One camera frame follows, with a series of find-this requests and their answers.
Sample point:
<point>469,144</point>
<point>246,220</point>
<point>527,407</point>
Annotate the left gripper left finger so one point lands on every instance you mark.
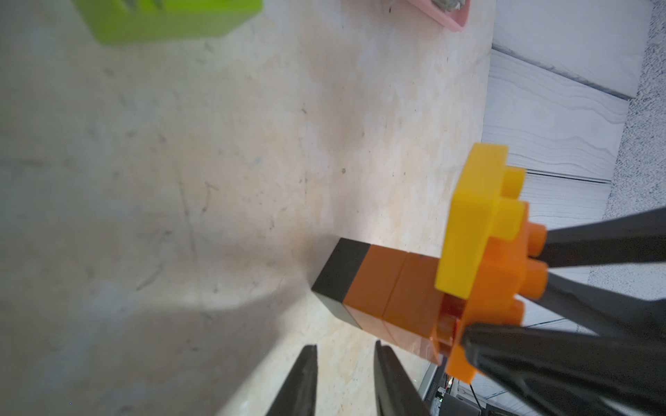
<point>298,395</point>

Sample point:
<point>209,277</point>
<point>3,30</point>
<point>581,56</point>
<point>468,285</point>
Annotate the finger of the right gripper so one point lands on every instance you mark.
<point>639,238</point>
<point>563,373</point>

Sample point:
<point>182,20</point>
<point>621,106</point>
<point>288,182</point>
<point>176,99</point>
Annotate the lime green square brick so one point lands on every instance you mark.
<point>118,21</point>

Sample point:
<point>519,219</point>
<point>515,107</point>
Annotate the black square brick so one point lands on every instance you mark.
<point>335,279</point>

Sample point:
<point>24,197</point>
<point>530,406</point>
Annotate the yellow square brick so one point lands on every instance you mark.
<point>486,203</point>

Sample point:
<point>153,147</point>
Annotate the pink tray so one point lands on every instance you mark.
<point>452,15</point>

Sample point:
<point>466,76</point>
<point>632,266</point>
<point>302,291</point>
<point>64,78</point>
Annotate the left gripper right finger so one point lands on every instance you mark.
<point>394,391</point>

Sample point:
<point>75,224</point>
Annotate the brown brick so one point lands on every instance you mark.
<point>418,316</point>
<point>372,287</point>

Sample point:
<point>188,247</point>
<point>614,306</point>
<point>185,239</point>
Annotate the orange long brick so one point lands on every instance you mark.
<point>507,269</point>

